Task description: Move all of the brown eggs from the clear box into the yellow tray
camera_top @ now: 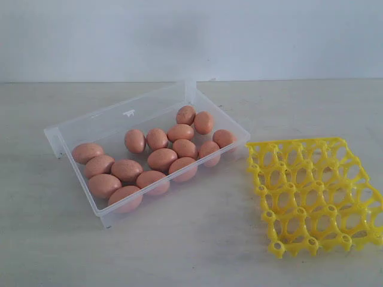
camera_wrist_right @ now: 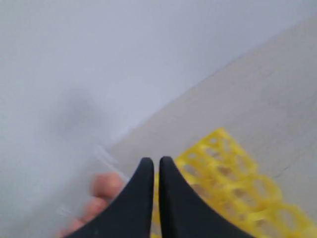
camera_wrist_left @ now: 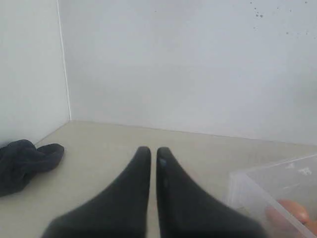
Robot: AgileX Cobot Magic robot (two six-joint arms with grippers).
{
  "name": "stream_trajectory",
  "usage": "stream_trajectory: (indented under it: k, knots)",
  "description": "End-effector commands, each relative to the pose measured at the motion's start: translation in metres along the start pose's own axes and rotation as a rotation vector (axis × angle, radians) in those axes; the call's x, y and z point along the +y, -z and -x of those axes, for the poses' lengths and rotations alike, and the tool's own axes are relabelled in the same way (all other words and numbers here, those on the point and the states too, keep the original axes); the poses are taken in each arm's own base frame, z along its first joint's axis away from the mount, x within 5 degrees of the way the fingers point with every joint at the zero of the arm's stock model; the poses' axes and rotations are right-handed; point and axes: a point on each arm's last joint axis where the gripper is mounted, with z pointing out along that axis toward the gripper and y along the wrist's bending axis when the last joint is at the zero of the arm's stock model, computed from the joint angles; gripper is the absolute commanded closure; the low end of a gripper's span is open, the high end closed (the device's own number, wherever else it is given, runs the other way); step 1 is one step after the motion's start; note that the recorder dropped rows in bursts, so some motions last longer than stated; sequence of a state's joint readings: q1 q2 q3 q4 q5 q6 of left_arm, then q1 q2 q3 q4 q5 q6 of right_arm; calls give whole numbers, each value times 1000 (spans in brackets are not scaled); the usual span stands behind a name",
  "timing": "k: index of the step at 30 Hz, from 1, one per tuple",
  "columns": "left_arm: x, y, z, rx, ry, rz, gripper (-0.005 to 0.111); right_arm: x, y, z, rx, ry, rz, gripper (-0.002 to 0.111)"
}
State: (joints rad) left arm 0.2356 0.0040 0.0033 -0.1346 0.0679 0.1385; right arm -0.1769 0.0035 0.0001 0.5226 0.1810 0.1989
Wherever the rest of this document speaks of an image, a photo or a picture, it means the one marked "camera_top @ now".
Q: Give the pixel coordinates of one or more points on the brown egg top back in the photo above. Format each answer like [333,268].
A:
[186,115]

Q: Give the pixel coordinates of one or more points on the yellow plastic egg tray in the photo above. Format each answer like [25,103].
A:
[314,194]

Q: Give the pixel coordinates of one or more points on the clear plastic storage box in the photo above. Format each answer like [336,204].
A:
[107,127]

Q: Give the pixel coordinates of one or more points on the brown egg right edge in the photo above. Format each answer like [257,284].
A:
[208,148]

